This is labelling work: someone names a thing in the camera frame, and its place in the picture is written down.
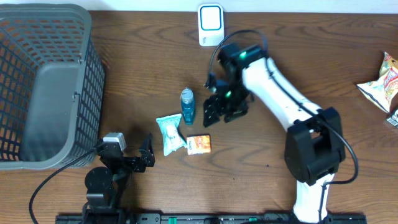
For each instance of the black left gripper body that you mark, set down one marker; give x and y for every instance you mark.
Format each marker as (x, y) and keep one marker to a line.
(132, 164)

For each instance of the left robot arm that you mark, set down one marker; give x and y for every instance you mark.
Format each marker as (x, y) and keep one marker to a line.
(105, 185)

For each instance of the light teal candy packet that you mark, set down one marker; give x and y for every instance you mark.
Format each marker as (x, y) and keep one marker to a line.
(172, 139)

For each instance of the white barcode scanner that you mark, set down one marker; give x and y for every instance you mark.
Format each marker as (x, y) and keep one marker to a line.
(210, 24)

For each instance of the small orange box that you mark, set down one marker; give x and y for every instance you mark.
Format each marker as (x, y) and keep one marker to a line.
(200, 144)

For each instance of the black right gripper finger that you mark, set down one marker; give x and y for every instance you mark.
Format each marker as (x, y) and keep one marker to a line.
(233, 114)
(213, 108)

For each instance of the yellow snack bag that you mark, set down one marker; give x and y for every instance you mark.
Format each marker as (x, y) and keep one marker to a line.
(382, 91)

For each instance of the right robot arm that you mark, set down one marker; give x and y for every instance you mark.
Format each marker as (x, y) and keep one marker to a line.
(313, 149)

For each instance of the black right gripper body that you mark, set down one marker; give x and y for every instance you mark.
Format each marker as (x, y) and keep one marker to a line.
(234, 96)

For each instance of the grey plastic mesh basket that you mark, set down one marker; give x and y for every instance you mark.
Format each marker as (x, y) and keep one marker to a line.
(52, 84)

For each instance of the small dark green box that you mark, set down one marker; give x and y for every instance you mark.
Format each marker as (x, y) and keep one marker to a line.
(393, 118)

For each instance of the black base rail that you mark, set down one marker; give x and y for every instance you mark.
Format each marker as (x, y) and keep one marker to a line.
(155, 218)

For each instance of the teal mouthwash bottle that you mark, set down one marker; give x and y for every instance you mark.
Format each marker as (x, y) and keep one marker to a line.
(188, 106)

